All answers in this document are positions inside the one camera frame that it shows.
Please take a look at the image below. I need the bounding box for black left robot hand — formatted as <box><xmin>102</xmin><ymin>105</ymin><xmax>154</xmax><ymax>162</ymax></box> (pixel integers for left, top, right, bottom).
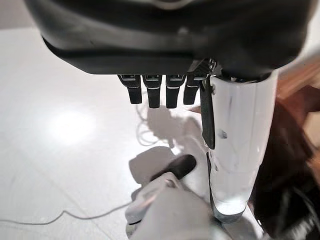
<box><xmin>23</xmin><ymin>0</ymin><xmax>316</xmax><ymax>224</ymax></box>

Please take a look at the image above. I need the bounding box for silver left robot leg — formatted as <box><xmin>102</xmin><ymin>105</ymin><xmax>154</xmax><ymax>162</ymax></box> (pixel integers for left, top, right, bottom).
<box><xmin>124</xmin><ymin>154</ymin><xmax>266</xmax><ymax>240</ymax></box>

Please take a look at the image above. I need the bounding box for thin floor cable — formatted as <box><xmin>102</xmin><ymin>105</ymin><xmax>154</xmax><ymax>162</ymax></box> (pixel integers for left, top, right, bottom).
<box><xmin>0</xmin><ymin>103</ymin><xmax>177</xmax><ymax>226</ymax></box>

